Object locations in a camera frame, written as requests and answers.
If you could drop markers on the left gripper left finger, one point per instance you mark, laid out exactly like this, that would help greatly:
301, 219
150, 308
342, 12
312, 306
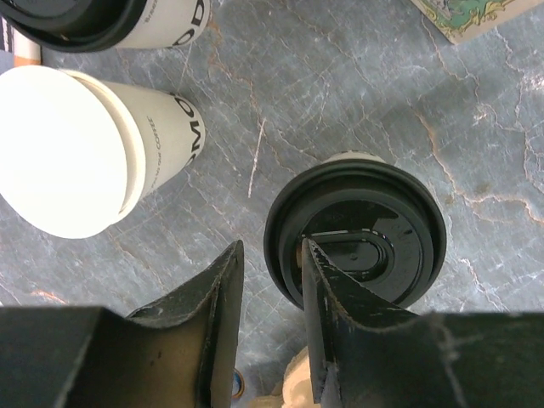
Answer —
178, 351

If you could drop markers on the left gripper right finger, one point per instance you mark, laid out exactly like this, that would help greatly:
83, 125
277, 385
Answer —
367, 352

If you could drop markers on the single cardboard cup carrier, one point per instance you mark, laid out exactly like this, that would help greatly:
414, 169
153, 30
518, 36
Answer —
295, 390

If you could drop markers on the single white paper cup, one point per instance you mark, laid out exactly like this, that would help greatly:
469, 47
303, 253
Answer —
354, 155

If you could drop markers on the green paper gift bag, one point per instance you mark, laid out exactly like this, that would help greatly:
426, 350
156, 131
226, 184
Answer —
461, 21

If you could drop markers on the dark blue ceramic mug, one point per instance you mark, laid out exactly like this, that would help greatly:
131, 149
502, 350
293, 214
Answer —
239, 385

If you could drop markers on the colourful magazine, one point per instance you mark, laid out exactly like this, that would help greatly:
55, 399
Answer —
16, 49

